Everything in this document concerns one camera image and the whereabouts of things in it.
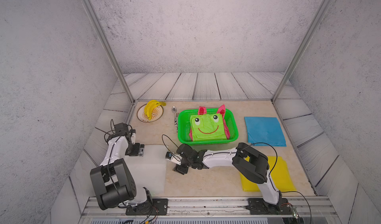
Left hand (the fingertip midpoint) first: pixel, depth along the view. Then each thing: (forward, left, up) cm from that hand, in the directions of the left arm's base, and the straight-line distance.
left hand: (133, 151), depth 86 cm
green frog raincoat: (+17, -44, -1) cm, 47 cm away
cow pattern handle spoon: (+36, -20, -5) cm, 42 cm away
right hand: (-6, -24, -6) cm, 25 cm away
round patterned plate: (+32, -7, -5) cm, 33 cm away
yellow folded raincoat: (-13, -83, -7) cm, 84 cm away
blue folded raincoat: (+14, -84, -3) cm, 85 cm away
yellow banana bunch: (+37, -3, 0) cm, 37 cm away
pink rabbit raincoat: (+28, -42, +4) cm, 50 cm away
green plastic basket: (+20, -28, -5) cm, 35 cm away
